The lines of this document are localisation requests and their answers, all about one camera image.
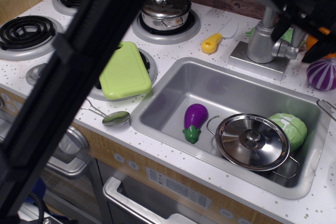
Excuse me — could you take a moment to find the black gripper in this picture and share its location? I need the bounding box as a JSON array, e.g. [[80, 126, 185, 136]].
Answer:
[[271, 0, 335, 63]]

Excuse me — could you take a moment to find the silver faucet lever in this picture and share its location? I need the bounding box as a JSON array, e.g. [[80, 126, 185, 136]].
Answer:
[[291, 25, 306, 49]]

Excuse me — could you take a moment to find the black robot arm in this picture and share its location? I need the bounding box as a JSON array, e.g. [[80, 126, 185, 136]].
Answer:
[[1, 0, 335, 223]]

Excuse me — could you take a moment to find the orange toy pumpkin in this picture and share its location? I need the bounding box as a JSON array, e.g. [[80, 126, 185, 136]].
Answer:
[[306, 27, 335, 59]]

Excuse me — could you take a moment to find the green toy lettuce behind faucet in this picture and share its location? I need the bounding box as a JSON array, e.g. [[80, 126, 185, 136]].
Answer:
[[245, 24, 293, 47]]

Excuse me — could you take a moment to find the purple striped toy onion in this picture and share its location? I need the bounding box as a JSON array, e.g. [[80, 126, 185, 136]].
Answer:
[[306, 58, 335, 91]]

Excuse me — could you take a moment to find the silver toy faucet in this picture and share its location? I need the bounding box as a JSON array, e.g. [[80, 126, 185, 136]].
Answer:
[[228, 7, 306, 81]]

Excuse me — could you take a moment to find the green toy cabbage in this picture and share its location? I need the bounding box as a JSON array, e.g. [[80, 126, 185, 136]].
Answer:
[[269, 113, 308, 153]]

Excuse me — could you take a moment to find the steel pot in sink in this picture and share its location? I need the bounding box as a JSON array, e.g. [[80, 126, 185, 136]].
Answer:
[[206, 113, 300, 179]]

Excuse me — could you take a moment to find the purple toy eggplant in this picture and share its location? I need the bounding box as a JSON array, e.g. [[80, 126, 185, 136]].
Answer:
[[182, 103, 208, 144]]

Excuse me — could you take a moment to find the silver sink basin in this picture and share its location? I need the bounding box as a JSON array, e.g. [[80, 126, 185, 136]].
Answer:
[[131, 58, 330, 199]]

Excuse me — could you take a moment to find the steel pot on stove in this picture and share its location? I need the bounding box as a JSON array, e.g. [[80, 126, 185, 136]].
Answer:
[[141, 0, 192, 31]]

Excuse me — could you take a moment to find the front right stove burner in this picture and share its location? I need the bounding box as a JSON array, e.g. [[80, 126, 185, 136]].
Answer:
[[88, 48, 158, 102]]

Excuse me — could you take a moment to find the back right stove burner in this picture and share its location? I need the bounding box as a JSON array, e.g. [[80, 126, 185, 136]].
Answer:
[[131, 10, 201, 45]]

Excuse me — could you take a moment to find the green cutting board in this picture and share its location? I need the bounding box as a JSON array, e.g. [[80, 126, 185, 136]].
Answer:
[[99, 41, 152, 100]]

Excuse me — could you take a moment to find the steel ladle spoon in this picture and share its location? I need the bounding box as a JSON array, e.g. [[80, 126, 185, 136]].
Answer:
[[80, 98, 130, 126]]

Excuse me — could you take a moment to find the silver oven dial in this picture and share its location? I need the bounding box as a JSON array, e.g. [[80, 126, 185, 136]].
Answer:
[[58, 126, 89, 156]]

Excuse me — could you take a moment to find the front left stove burner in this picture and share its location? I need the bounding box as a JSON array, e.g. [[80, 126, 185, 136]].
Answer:
[[1, 15, 64, 61]]

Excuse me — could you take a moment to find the steel wire handle right edge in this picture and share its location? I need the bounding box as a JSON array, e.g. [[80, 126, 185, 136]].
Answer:
[[316, 99, 336, 121]]

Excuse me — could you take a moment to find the yellow handled toy knife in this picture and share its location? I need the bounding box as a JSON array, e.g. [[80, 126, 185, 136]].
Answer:
[[201, 19, 238, 54]]

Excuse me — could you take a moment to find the silver dishwasher door handle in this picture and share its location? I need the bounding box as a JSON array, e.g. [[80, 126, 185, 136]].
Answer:
[[103, 177, 195, 224]]

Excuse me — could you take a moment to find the silver oven door handle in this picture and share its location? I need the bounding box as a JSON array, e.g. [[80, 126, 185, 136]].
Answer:
[[47, 156, 92, 180]]

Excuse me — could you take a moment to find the blue clamp with black cable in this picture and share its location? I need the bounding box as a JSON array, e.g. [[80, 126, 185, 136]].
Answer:
[[18, 178, 79, 223]]

